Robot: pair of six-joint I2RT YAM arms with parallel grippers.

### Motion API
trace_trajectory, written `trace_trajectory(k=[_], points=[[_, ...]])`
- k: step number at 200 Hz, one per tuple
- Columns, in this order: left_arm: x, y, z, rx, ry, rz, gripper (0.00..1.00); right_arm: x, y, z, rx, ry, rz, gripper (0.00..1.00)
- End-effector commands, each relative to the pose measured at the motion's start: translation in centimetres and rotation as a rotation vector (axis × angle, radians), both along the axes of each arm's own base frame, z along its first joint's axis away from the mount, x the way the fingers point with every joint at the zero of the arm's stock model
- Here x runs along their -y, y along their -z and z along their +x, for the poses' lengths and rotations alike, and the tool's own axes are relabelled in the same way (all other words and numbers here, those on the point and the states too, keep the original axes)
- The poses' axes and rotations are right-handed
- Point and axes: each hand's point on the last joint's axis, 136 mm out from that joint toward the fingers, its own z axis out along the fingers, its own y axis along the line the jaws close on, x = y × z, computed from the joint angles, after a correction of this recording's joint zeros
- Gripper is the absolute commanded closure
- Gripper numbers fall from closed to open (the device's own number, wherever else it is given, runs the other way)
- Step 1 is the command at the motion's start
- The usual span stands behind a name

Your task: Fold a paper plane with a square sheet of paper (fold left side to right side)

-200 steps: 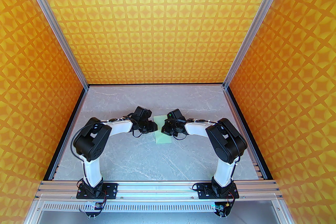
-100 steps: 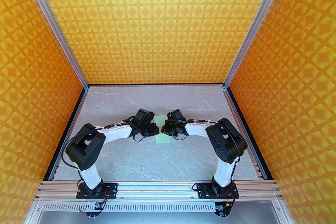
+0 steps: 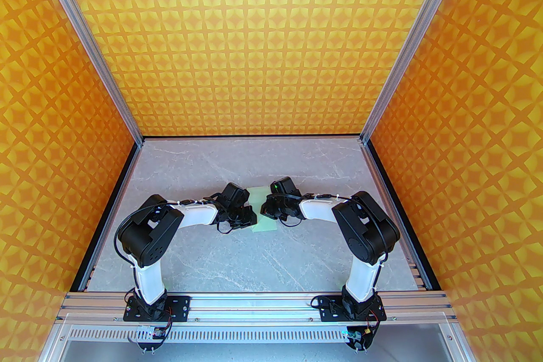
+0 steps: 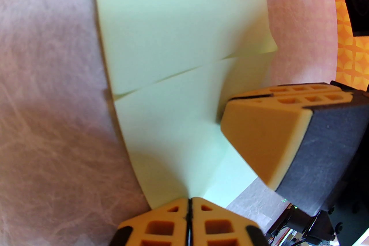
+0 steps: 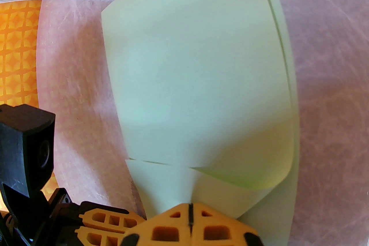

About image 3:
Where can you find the light green paper sheet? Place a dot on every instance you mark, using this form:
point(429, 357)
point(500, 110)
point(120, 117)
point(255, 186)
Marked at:
point(265, 226)

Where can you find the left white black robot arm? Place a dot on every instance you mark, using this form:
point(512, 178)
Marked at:
point(148, 237)

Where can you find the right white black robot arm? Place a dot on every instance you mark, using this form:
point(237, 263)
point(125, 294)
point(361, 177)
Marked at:
point(367, 233)

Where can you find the thin black edge strip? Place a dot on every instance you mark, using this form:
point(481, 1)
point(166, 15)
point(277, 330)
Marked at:
point(254, 137)

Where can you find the grooved aluminium mounting rail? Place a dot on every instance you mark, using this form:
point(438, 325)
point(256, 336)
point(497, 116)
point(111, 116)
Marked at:
point(254, 303)

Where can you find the table side rail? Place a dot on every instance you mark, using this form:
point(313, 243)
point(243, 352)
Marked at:
point(121, 185)
point(385, 185)

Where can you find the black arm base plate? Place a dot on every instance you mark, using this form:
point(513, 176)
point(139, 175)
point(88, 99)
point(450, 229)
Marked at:
point(327, 309)
point(181, 305)

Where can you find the aluminium corner post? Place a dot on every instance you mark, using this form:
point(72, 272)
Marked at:
point(418, 33)
point(85, 33)

